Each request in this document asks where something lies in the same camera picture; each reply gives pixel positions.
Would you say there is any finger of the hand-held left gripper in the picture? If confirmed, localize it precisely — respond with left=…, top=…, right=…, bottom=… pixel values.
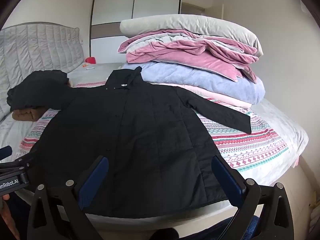
left=0, top=146, right=13, bottom=160
left=0, top=155, right=35, bottom=174

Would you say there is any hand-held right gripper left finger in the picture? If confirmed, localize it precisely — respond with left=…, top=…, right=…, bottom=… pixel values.
left=26, top=155, right=110, bottom=240

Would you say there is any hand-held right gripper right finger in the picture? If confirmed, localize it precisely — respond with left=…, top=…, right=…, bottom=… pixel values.
left=211, top=155, right=294, bottom=240

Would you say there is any black coat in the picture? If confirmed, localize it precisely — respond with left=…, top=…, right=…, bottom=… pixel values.
left=24, top=66, right=252, bottom=219

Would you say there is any red green patterned blanket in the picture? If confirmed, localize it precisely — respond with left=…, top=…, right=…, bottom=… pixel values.
left=17, top=80, right=289, bottom=174

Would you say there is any folded brown garment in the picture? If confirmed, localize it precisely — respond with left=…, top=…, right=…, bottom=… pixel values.
left=12, top=107, right=42, bottom=122

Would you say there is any folded black garment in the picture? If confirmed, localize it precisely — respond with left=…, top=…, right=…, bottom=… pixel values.
left=6, top=70, right=72, bottom=113

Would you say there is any pale pink blanket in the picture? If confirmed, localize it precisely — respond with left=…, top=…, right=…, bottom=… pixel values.
left=160, top=82, right=252, bottom=110

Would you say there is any light blue blanket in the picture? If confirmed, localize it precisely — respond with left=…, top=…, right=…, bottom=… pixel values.
left=122, top=62, right=266, bottom=105

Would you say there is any grey quilted headboard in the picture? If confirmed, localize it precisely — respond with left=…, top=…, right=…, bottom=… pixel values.
left=0, top=22, right=84, bottom=120

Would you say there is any pink quilt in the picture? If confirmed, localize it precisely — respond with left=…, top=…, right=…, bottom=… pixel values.
left=117, top=30, right=259, bottom=83

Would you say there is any grey pillow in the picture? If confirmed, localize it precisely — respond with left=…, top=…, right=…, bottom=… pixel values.
left=119, top=14, right=264, bottom=57

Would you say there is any white sliding door wardrobe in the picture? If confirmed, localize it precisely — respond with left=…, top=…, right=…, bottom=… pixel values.
left=90, top=0, right=182, bottom=64

